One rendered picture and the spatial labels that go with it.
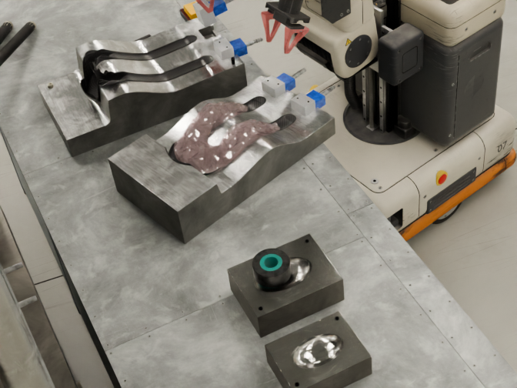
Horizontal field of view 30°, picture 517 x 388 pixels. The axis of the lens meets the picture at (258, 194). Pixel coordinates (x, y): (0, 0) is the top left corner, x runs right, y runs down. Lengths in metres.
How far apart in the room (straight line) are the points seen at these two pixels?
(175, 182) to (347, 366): 0.61
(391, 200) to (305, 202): 0.77
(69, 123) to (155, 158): 0.33
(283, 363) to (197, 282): 0.34
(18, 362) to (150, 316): 0.85
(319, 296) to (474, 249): 1.29
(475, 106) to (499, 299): 0.61
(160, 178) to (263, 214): 0.25
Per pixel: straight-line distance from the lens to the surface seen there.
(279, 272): 2.00
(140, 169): 2.26
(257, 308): 1.99
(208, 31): 2.70
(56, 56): 2.86
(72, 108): 2.56
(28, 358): 1.29
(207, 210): 2.21
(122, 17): 2.96
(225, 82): 2.55
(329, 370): 1.90
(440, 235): 3.27
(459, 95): 3.02
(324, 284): 2.01
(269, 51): 4.06
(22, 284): 2.27
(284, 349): 1.93
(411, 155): 3.13
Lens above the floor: 2.43
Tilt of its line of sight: 45 degrees down
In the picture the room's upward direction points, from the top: 8 degrees counter-clockwise
